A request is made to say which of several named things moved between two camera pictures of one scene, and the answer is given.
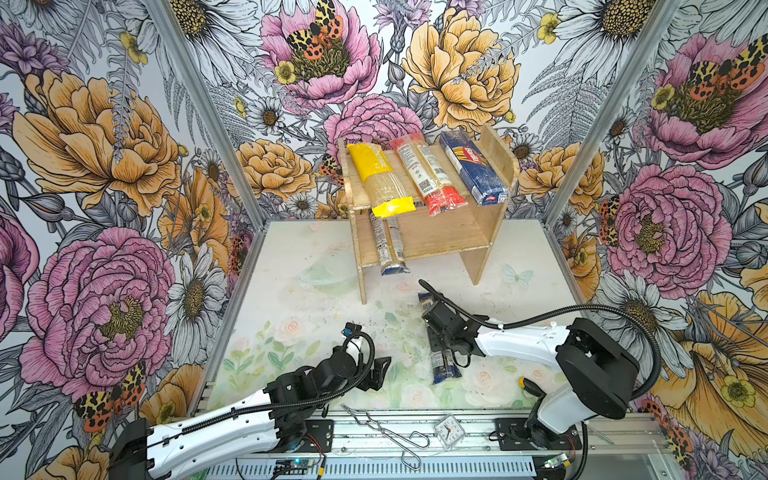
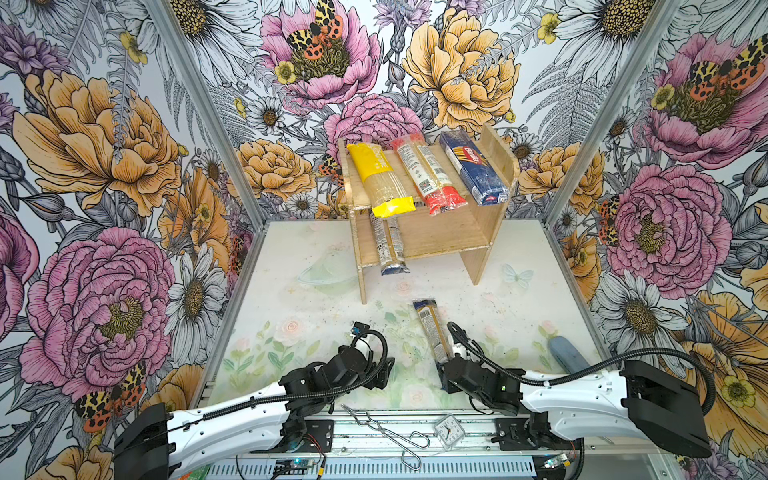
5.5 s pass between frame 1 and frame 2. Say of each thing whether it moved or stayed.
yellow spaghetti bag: stayed
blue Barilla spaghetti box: stayed
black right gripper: moved
